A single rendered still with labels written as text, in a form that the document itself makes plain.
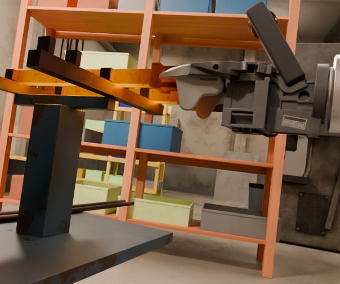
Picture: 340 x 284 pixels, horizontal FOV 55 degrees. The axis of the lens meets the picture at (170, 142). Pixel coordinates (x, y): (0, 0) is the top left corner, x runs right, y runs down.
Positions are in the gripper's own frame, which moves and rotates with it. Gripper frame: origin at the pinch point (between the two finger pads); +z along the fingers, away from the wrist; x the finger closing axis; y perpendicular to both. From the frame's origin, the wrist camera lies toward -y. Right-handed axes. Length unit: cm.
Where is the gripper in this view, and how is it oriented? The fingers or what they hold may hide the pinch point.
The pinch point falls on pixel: (175, 76)
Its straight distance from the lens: 48.2
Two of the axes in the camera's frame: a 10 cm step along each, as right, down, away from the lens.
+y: -1.2, 9.9, -0.6
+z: -9.0, -0.9, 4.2
